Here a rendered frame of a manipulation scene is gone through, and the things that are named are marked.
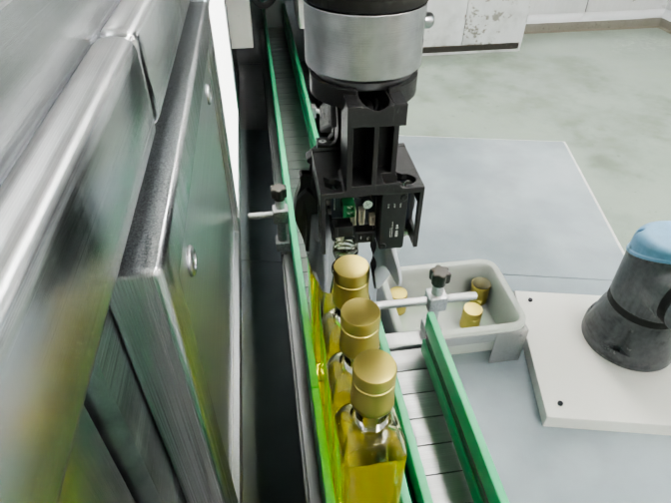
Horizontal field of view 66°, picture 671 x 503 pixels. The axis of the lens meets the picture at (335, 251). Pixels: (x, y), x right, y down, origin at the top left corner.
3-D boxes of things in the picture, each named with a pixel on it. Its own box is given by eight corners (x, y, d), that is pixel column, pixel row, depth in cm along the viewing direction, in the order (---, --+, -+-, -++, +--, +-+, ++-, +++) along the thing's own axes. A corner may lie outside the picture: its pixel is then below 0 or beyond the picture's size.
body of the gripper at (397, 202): (317, 262, 38) (313, 104, 30) (307, 197, 44) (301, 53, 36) (420, 253, 38) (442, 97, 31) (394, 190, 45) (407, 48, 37)
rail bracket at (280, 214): (253, 245, 96) (245, 183, 87) (290, 242, 97) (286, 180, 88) (253, 258, 93) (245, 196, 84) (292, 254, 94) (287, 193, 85)
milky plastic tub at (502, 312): (374, 301, 102) (376, 267, 96) (484, 289, 104) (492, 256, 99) (395, 373, 88) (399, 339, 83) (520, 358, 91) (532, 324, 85)
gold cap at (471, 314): (475, 317, 96) (479, 300, 94) (481, 331, 94) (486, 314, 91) (456, 318, 96) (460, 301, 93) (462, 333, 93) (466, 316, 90)
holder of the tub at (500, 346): (347, 306, 101) (348, 276, 96) (483, 292, 104) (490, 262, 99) (364, 378, 88) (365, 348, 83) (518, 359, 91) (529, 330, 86)
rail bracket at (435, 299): (357, 332, 78) (359, 270, 70) (464, 320, 80) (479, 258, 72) (360, 347, 76) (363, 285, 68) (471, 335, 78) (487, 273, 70)
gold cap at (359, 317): (336, 331, 48) (336, 297, 45) (374, 327, 48) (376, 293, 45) (342, 362, 45) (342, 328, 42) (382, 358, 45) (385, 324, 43)
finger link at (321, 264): (302, 327, 44) (318, 244, 39) (297, 280, 49) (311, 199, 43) (337, 328, 45) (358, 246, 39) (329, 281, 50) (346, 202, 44)
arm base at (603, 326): (648, 305, 98) (670, 265, 91) (692, 371, 86) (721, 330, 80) (568, 306, 97) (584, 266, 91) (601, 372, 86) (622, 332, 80)
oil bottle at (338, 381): (327, 456, 64) (325, 341, 50) (371, 450, 64) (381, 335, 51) (333, 502, 59) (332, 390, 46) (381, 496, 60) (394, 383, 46)
